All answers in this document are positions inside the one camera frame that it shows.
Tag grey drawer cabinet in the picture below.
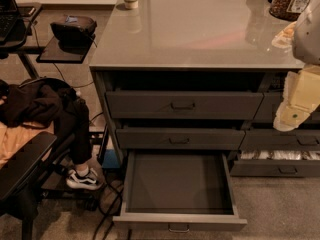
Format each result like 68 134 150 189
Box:
90 0 319 164

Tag white and black sneaker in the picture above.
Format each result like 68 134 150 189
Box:
66 168 102 191

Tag person's black trousers leg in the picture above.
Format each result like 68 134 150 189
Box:
0 80 91 172

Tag drawer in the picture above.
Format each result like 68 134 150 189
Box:
254 92 320 124
239 129 320 151
113 150 247 233
116 127 245 150
105 91 263 120
229 155 320 178

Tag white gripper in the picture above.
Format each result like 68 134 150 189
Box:
273 64 320 132

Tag black laptop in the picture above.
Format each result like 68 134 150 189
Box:
0 0 20 43

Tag black floor cables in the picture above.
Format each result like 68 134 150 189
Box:
91 180 133 240

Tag black VR headset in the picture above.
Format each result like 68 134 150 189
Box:
50 15 97 45

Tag black office chair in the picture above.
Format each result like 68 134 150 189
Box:
0 131 75 240

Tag black side tray table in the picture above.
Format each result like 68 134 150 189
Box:
36 37 93 64

